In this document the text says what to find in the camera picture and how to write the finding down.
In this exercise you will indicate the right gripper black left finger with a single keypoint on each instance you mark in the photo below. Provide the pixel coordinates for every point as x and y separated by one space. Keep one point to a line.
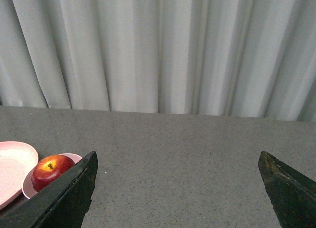
62 204

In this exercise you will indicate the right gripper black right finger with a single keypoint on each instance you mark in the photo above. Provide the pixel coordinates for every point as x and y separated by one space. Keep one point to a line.
292 194

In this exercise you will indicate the red apple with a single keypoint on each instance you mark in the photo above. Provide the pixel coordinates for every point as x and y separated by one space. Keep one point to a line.
49 169

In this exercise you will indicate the light pink bowl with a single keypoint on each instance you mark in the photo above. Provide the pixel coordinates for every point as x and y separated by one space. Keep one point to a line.
27 187

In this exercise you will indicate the pink plate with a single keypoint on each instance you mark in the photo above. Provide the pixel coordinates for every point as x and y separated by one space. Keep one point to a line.
16 161

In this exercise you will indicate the white curtain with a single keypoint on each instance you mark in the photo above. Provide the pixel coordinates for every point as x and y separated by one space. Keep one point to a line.
244 58

